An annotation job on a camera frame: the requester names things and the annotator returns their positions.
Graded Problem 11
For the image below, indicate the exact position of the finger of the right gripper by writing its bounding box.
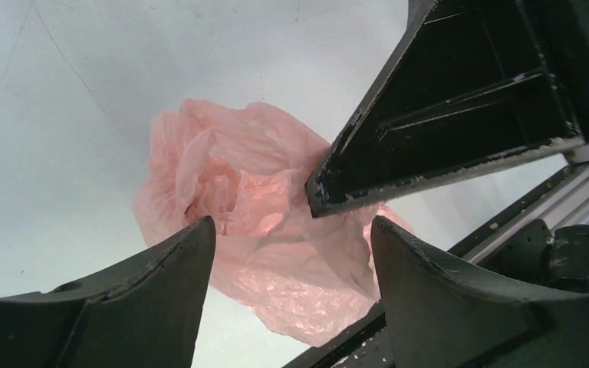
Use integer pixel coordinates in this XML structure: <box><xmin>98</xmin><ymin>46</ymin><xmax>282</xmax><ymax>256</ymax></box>
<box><xmin>305</xmin><ymin>0</ymin><xmax>589</xmax><ymax>218</ymax></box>

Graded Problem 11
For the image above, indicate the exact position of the aluminium frame rail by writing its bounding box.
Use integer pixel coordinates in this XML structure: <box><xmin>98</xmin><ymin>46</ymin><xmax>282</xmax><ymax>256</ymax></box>
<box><xmin>449</xmin><ymin>162</ymin><xmax>589</xmax><ymax>263</ymax></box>

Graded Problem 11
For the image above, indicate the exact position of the pink plastic trash bag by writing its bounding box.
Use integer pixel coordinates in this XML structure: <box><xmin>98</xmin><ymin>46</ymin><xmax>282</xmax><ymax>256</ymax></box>
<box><xmin>133</xmin><ymin>100</ymin><xmax>400</xmax><ymax>347</ymax></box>

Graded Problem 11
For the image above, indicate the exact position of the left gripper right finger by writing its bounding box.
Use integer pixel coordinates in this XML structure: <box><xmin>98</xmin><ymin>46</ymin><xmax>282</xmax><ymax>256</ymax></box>
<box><xmin>371</xmin><ymin>216</ymin><xmax>589</xmax><ymax>367</ymax></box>

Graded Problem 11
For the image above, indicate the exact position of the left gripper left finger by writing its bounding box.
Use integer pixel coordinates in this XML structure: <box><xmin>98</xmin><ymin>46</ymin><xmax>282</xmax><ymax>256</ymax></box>
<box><xmin>0</xmin><ymin>216</ymin><xmax>216</xmax><ymax>367</ymax></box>

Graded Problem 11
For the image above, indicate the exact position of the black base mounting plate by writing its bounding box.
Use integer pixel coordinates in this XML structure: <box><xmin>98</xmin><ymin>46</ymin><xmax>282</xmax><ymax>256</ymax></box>
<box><xmin>291</xmin><ymin>162</ymin><xmax>589</xmax><ymax>367</ymax></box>

